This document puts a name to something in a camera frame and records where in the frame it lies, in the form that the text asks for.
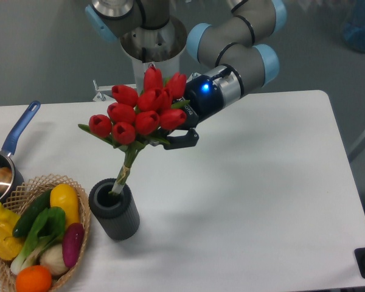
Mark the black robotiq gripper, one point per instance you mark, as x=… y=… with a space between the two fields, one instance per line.
x=205 y=99

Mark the red tulip bouquet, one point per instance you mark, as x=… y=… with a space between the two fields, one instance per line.
x=134 y=120

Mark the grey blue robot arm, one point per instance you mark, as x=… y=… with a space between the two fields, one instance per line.
x=233 y=52

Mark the dark grey ribbed vase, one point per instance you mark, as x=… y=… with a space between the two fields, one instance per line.
x=117 y=215

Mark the yellow lemon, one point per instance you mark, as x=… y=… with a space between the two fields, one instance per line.
x=65 y=197

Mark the purple eggplant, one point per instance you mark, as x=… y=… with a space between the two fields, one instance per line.
x=71 y=244

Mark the green bok choy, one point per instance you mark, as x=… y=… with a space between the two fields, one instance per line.
x=48 y=227

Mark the green cucumber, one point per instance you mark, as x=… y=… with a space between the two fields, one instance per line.
x=24 y=224

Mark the white garlic bulb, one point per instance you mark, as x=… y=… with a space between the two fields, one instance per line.
x=52 y=259

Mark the blue translucent bag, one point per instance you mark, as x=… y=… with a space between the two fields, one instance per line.
x=353 y=30

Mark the orange mandarin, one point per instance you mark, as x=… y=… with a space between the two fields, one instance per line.
x=34 y=278

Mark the yellow bell pepper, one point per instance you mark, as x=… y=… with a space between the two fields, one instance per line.
x=10 y=246

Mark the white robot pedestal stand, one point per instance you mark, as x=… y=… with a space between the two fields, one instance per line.
x=157 y=43

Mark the blue handled saucepan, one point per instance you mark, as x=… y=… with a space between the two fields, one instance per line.
x=9 y=147

